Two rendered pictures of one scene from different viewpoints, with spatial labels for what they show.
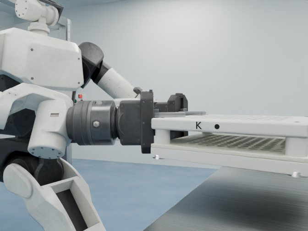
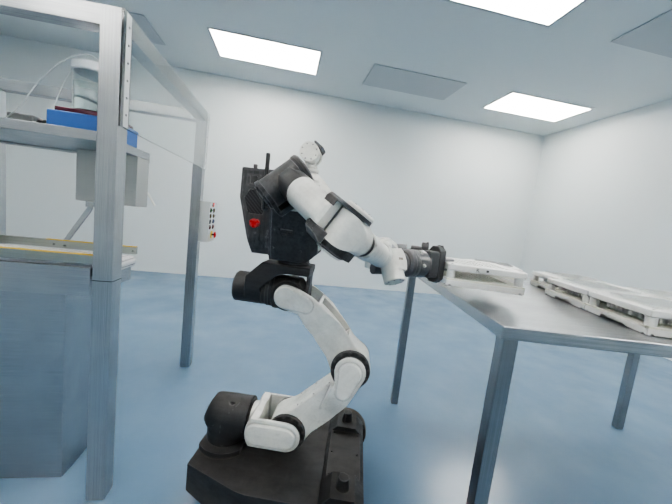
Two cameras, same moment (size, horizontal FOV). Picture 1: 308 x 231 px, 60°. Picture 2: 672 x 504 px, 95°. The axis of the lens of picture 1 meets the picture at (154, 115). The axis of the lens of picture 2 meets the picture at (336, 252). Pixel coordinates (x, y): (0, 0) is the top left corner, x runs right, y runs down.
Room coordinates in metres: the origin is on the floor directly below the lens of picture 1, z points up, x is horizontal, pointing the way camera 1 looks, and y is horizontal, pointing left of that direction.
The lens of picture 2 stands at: (-0.21, 0.79, 1.10)
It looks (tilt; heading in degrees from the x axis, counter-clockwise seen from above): 6 degrees down; 331
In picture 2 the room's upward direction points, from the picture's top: 7 degrees clockwise
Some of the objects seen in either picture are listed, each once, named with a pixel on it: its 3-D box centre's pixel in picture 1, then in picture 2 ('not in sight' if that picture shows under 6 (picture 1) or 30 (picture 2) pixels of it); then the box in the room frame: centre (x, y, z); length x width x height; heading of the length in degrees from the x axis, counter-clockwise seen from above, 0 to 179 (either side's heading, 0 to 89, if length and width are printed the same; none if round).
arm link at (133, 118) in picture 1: (123, 122); (425, 263); (0.52, 0.06, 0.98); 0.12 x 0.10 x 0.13; 89
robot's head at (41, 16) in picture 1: (36, 15); (311, 157); (0.84, 0.36, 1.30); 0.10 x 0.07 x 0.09; 148
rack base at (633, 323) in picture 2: not in sight; (654, 322); (0.13, -0.54, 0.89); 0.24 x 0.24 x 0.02; 56
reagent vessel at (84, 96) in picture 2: not in sight; (97, 90); (1.29, 1.05, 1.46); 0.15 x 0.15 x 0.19
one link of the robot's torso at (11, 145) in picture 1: (24, 161); (273, 282); (0.89, 0.44, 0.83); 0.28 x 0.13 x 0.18; 58
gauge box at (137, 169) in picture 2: not in sight; (114, 179); (1.37, 1.00, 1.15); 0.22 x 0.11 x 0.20; 71
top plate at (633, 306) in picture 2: not in sight; (658, 307); (0.13, -0.54, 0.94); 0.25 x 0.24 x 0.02; 146
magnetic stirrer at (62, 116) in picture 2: not in sight; (97, 129); (1.30, 1.05, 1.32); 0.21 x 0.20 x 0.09; 161
